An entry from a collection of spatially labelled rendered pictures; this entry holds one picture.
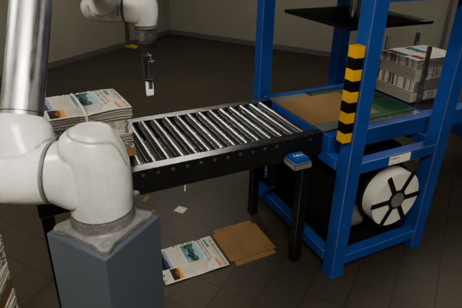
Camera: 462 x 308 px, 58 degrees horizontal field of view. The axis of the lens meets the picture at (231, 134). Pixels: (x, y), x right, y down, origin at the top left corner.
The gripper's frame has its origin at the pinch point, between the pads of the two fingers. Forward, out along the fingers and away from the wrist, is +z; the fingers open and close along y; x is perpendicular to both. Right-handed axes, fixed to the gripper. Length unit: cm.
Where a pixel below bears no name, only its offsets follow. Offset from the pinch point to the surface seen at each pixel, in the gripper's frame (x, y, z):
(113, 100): -14.5, -6.9, 5.9
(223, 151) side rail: 27.7, 15.3, 29.3
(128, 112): -10.7, 3.6, 8.4
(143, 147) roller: -3.9, -3.3, 29.4
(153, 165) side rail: -4.5, 14.8, 29.3
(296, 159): 62, 25, 36
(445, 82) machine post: 144, 33, 6
